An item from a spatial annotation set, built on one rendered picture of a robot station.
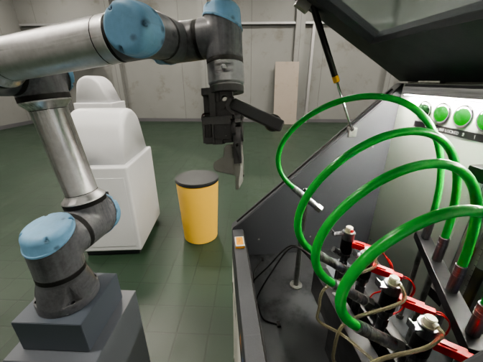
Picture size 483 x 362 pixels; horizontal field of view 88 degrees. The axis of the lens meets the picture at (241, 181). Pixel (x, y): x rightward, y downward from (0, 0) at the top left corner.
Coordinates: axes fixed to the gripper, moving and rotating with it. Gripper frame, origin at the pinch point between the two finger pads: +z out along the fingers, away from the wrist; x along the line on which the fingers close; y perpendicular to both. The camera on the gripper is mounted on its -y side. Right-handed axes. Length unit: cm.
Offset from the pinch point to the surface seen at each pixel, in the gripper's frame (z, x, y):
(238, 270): 28.1, -12.4, 2.6
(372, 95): -16.9, -2.8, -29.1
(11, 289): 93, -110, 182
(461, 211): 0.4, 25.9, -26.0
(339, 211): 2.1, 18.5, -15.0
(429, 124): -10.1, -0.6, -39.9
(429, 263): 19.0, 3.3, -39.3
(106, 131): -21, -140, 110
